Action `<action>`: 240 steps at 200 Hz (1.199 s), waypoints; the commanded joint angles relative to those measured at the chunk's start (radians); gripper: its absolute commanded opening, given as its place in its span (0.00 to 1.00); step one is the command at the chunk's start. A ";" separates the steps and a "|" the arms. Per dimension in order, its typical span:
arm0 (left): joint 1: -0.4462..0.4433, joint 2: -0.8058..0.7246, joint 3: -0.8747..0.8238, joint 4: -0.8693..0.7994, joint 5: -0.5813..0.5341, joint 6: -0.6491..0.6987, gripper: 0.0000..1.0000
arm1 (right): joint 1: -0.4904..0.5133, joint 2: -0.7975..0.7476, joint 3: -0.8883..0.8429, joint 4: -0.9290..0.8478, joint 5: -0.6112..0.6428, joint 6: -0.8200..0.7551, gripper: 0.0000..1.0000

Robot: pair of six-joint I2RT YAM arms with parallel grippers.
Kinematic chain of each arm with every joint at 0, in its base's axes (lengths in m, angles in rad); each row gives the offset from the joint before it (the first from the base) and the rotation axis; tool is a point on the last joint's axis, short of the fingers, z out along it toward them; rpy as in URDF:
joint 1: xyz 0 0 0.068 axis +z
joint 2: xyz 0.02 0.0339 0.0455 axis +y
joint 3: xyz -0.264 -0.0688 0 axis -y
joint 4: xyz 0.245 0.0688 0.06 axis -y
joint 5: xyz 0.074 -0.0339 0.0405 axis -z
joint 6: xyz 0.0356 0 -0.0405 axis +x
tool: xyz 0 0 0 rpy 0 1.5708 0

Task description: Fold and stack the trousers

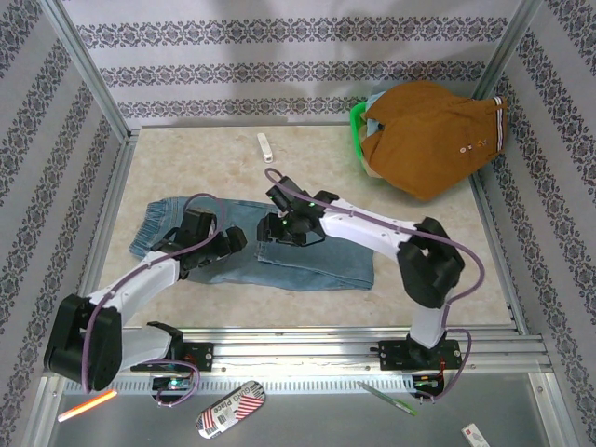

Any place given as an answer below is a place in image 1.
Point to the aluminium mounting rail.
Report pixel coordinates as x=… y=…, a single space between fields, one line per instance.
x=288 y=347

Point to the beige garment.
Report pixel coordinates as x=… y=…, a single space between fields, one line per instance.
x=372 y=170

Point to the controller board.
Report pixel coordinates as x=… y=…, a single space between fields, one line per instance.
x=172 y=383
x=428 y=383

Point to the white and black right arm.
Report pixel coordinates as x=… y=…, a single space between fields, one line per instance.
x=419 y=261

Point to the aluminium frame post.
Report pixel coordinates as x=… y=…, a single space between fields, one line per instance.
x=88 y=70

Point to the aluminium side rail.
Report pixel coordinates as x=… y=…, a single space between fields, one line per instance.
x=493 y=242
x=112 y=195

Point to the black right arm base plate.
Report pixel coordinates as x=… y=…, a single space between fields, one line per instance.
x=396 y=354

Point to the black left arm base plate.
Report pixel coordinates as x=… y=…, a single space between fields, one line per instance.
x=198 y=356

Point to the green plastic basket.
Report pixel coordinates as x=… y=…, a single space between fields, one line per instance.
x=356 y=125

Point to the right controller board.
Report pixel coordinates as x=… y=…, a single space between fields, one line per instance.
x=428 y=383

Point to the flag print tin case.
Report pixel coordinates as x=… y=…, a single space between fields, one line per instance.
x=230 y=410

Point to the left controller board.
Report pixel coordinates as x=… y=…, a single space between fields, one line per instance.
x=172 y=383

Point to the orange pen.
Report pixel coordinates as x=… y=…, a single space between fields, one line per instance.
x=86 y=406

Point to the green pen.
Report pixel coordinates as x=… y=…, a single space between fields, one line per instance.
x=388 y=398

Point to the blue denim jeans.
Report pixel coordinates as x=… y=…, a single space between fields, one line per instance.
x=316 y=265

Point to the light blue garment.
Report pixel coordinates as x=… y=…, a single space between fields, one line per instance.
x=372 y=128

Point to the white plastic device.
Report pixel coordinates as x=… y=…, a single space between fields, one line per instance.
x=265 y=148

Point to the brown trousers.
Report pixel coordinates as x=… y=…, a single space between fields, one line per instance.
x=419 y=139

